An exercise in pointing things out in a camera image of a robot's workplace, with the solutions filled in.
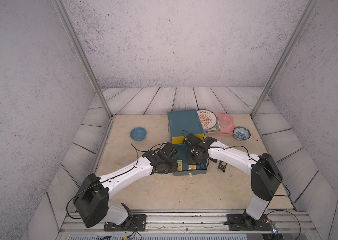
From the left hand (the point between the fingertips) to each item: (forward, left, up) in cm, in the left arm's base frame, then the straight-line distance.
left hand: (179, 170), depth 80 cm
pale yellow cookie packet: (+4, -1, -2) cm, 5 cm away
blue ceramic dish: (+32, +27, -9) cm, 43 cm away
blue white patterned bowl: (+31, -46, -9) cm, 56 cm away
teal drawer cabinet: (+23, -3, +12) cm, 26 cm away
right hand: (+6, -7, -2) cm, 9 cm away
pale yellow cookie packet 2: (+3, -7, -3) cm, 9 cm away
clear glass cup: (+41, -37, -6) cm, 55 cm away
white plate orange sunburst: (+47, -25, -9) cm, 54 cm away
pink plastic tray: (+35, -35, -10) cm, 51 cm away
